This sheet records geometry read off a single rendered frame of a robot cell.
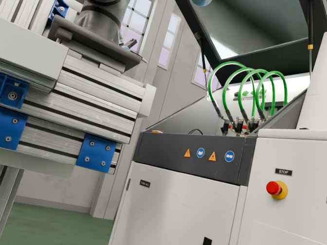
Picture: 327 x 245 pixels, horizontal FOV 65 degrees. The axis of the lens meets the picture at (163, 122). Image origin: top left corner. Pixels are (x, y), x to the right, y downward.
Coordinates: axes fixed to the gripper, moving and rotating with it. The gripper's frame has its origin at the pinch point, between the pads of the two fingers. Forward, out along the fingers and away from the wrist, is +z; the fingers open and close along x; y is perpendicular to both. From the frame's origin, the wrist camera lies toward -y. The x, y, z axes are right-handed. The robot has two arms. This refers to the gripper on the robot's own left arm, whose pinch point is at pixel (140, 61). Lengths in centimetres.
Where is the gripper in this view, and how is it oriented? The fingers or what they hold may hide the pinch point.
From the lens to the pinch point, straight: 180.2
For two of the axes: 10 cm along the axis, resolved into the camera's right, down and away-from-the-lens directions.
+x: 7.7, 2.2, -6.0
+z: 5.2, 3.1, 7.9
